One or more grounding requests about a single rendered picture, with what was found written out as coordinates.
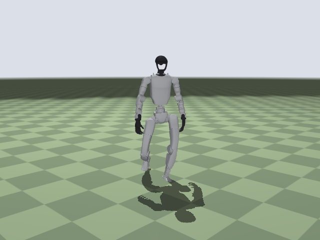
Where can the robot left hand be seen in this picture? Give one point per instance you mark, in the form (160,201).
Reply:
(183,122)

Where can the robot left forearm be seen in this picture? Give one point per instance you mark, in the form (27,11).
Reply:
(181,107)

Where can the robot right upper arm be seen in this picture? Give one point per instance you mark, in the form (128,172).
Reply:
(143,87)

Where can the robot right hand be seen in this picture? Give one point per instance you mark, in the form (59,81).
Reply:
(138,125)

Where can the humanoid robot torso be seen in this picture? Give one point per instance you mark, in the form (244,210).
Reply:
(160,92)

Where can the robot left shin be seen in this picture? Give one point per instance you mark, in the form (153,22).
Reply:
(169,163)

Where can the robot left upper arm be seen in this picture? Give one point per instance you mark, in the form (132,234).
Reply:
(176,87)

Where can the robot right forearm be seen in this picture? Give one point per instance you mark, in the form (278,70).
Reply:
(139,106)

